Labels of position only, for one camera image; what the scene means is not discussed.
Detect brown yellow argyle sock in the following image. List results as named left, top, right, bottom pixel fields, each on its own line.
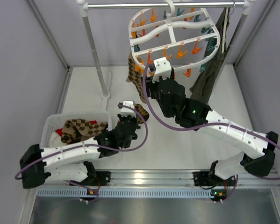
left=126, top=52, right=146, bottom=104

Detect brown tan argyle sock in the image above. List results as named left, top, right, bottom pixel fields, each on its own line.
left=61, top=119, right=108, bottom=145

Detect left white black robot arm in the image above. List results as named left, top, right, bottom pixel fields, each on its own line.
left=20, top=115, right=140, bottom=189

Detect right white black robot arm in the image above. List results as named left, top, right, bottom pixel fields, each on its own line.
left=145, top=77, right=279, bottom=181

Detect pile of socks in basket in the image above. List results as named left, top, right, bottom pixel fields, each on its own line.
left=49, top=119, right=108, bottom=147

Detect white round clip hanger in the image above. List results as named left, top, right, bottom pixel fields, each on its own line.
left=128, top=0, right=225, bottom=77

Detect white trouser hanger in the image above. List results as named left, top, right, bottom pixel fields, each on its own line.
left=221, top=8, right=230, bottom=53

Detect olive green hanging trousers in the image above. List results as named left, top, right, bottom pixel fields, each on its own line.
left=190, top=8, right=229, bottom=104

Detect white plastic laundry basket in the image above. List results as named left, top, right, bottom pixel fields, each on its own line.
left=39, top=111, right=113, bottom=161

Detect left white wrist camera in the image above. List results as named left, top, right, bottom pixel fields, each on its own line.
left=118, top=100, right=136, bottom=117

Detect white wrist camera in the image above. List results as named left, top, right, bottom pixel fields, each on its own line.
left=118, top=100, right=136, bottom=117
left=149, top=57, right=172, bottom=83

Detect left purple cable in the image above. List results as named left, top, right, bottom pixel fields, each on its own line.
left=14, top=105, right=149, bottom=180

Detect purple cable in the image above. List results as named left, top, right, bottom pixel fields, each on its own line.
left=142, top=63, right=280, bottom=180
left=14, top=105, right=149, bottom=180

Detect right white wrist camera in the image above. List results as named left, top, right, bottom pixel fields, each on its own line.
left=149, top=57, right=172, bottom=83

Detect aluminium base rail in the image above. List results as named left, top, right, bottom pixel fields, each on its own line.
left=36, top=170, right=280, bottom=201

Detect white clothes rack frame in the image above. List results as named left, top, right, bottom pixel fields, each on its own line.
left=76, top=0, right=255, bottom=111

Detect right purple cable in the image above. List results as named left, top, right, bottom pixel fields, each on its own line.
left=142, top=63, right=280, bottom=180

